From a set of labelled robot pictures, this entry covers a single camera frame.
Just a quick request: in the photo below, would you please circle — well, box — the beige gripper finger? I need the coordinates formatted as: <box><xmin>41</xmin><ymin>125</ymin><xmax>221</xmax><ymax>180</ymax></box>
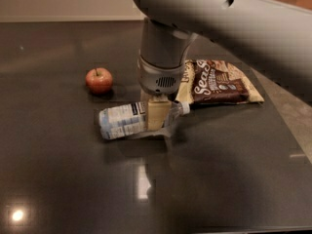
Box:
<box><xmin>147</xmin><ymin>95</ymin><xmax>172</xmax><ymax>131</ymax></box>
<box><xmin>140</xmin><ymin>91</ymin><xmax>152</xmax><ymax>102</ymax></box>

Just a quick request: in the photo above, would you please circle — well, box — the blue plastic water bottle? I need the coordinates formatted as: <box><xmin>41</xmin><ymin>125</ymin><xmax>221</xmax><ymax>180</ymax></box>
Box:
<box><xmin>98</xmin><ymin>101</ymin><xmax>190</xmax><ymax>140</ymax></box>

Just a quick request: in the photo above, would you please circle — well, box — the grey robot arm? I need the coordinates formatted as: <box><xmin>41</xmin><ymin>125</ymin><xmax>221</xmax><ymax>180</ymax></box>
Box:
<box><xmin>133</xmin><ymin>0</ymin><xmax>312</xmax><ymax>103</ymax></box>

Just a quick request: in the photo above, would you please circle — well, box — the red apple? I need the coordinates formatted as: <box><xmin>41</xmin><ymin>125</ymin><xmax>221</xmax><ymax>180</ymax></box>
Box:
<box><xmin>85</xmin><ymin>67</ymin><xmax>113</xmax><ymax>95</ymax></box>

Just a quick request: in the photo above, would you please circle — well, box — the brown chip bag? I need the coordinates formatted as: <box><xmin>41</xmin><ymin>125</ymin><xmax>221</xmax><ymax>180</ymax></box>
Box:
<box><xmin>175</xmin><ymin>59</ymin><xmax>264</xmax><ymax>104</ymax></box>

